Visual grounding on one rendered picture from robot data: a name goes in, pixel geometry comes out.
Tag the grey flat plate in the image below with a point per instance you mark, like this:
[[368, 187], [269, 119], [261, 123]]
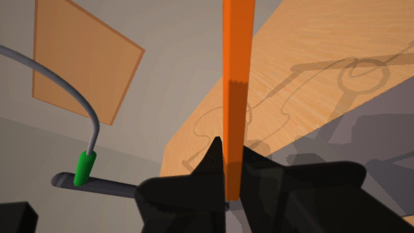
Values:
[[378, 134]]

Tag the orange bar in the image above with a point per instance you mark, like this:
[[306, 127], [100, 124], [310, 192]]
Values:
[[238, 23]]

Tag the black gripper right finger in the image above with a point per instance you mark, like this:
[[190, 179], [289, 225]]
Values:
[[265, 186]]

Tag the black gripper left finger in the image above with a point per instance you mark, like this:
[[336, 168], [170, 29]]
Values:
[[202, 190]]

